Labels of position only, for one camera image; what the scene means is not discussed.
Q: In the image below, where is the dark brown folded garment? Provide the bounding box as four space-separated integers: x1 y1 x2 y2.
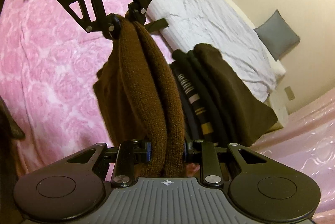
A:
193 43 278 146

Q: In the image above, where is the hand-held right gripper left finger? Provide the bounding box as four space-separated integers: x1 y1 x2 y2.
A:
66 139 152 187

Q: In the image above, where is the grey pillow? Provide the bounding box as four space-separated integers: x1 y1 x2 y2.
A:
254 10 301 61

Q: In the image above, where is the pale grey striped duvet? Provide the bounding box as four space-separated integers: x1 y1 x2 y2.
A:
145 0 278 103

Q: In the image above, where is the pink floral blanket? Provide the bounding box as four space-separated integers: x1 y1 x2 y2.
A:
0 0 174 180

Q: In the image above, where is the wall outlet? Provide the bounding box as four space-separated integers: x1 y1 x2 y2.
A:
284 86 295 100

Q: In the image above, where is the black phone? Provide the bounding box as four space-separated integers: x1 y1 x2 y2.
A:
145 18 168 31

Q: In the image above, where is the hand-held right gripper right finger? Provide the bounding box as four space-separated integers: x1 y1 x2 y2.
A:
183 139 270 186

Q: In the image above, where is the brown knit sweater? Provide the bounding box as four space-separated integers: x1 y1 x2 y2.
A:
93 14 188 179

